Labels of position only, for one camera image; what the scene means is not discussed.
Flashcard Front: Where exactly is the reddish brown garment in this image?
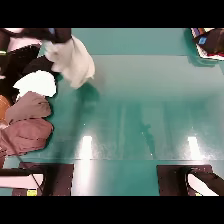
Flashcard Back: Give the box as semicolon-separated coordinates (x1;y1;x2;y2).
0;117;55;158

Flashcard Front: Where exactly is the dark garment with blue label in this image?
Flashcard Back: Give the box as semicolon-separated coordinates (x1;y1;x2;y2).
0;28;73;45

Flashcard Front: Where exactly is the taupe brown garment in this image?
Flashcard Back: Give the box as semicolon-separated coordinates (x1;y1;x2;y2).
4;91;53;125

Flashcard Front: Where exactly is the orange garment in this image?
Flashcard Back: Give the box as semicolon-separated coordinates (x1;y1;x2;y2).
0;94;12;124

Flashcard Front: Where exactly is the beige shirt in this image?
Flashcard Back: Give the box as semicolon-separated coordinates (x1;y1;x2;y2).
44;34;96;90

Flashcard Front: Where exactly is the black cable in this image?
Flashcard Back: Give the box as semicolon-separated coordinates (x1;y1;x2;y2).
4;138;44;193

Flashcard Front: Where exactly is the stack of folded clothes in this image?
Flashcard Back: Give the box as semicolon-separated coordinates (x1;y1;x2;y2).
189;28;224;62

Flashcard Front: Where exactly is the white garment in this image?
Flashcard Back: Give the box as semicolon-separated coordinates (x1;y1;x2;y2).
13;69;58;101

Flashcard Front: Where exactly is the pale pink garment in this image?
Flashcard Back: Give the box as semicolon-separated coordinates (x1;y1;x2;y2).
6;35;43;53

